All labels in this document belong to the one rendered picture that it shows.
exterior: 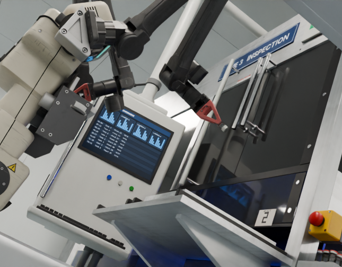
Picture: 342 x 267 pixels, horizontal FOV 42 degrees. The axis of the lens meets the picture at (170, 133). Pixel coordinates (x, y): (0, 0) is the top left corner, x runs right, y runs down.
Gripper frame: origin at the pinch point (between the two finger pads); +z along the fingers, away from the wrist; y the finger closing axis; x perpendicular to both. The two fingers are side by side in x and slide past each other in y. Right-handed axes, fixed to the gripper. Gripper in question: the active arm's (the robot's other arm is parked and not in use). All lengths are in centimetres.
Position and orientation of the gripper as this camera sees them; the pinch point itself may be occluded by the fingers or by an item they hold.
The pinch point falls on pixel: (218, 121)
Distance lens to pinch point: 147.8
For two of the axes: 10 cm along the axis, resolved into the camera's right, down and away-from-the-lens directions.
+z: 6.6, 6.8, -3.2
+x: -7.0, 7.1, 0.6
